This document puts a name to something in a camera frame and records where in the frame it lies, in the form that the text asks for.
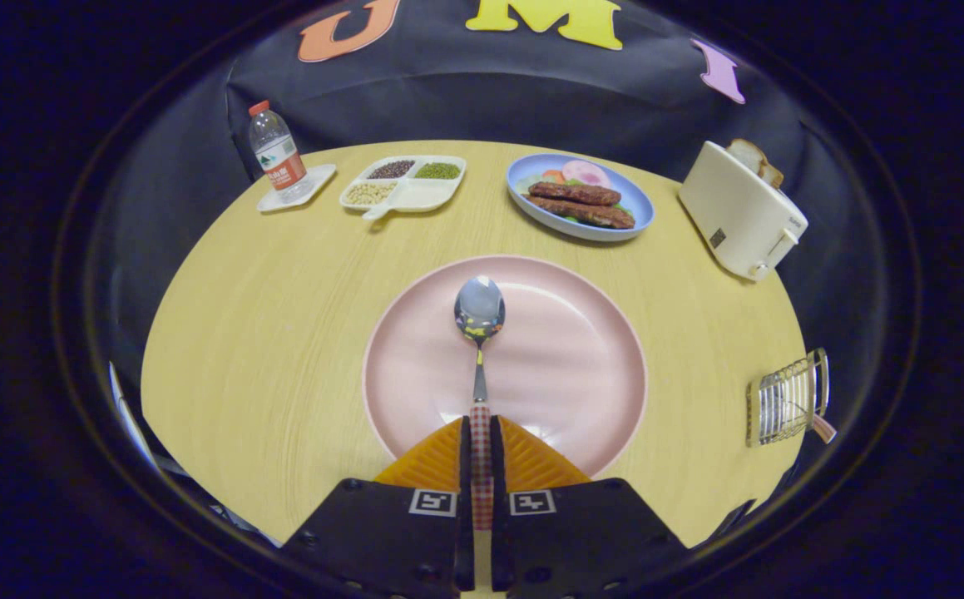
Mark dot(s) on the pile of dark beans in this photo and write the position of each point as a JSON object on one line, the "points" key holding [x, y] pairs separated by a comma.
{"points": [[391, 169]]}

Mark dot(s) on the orange tomato slice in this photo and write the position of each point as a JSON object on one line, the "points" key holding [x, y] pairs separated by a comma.
{"points": [[553, 176]]}

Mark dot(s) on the black backdrop cloth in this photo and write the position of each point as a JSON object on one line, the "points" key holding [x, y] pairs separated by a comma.
{"points": [[482, 100]]}

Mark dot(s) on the clear water bottle red cap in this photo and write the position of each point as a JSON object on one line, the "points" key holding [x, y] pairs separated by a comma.
{"points": [[278, 158]]}

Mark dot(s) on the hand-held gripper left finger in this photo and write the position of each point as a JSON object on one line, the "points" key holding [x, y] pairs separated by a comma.
{"points": [[465, 466]]}

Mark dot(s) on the brown grilled meat strip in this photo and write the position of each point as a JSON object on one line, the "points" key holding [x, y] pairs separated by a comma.
{"points": [[585, 213], [575, 193]]}

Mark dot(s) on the pink round plate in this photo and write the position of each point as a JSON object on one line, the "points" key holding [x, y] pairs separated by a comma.
{"points": [[565, 366]]}

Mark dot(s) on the white divided tray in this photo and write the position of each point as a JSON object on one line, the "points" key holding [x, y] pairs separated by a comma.
{"points": [[427, 195]]}

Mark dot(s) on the pink ham slice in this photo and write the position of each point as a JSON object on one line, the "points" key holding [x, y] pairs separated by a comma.
{"points": [[586, 173]]}

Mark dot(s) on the brown toast slice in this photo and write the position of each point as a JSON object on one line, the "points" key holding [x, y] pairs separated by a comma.
{"points": [[748, 155], [773, 175]]}

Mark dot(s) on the blue oval plate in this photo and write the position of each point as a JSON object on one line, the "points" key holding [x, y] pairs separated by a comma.
{"points": [[638, 218]]}

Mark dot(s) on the pile of green beans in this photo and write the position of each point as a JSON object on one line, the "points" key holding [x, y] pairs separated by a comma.
{"points": [[437, 170]]}

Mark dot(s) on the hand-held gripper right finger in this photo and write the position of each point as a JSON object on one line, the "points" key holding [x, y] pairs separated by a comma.
{"points": [[496, 466]]}

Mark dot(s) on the white toaster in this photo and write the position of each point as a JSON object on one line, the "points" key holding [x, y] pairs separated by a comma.
{"points": [[739, 216]]}

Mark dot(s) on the pile of yellow soybeans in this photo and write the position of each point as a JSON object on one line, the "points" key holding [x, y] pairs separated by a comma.
{"points": [[370, 193]]}

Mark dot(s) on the white square coaster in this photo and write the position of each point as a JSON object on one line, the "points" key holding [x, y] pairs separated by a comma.
{"points": [[319, 179]]}

